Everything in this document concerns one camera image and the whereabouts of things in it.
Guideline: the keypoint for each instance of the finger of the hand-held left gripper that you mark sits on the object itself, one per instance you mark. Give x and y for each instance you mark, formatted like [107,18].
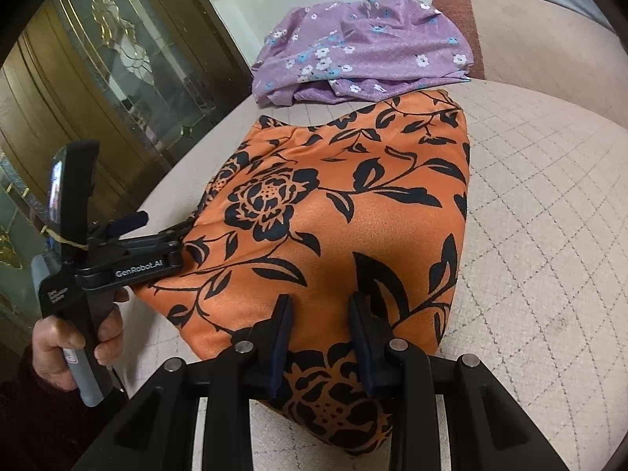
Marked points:
[162,238]
[130,221]

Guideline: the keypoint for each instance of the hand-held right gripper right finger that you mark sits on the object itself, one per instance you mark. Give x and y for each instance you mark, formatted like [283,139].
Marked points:
[365,353]

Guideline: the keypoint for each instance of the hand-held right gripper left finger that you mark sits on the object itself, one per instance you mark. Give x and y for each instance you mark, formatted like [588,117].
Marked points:
[277,353]

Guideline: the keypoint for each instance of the orange black floral garment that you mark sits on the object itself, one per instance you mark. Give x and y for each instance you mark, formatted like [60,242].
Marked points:
[343,206]

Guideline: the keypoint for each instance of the person's left forearm dark sleeve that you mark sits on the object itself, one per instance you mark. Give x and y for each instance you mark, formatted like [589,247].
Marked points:
[39,427]

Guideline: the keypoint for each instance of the person's left hand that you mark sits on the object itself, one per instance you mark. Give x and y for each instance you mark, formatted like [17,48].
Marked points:
[51,348]

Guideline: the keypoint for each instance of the wooden door with glass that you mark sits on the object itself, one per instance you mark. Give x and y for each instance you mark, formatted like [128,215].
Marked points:
[98,108]

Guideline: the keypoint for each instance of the pink quilted bedspread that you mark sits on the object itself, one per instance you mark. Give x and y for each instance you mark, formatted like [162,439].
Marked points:
[539,235]

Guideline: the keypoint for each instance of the purple floral garment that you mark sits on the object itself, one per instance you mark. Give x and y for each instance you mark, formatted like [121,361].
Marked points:
[363,44]

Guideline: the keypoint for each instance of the pink brown pillow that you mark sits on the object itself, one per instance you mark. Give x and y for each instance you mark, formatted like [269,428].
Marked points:
[539,49]

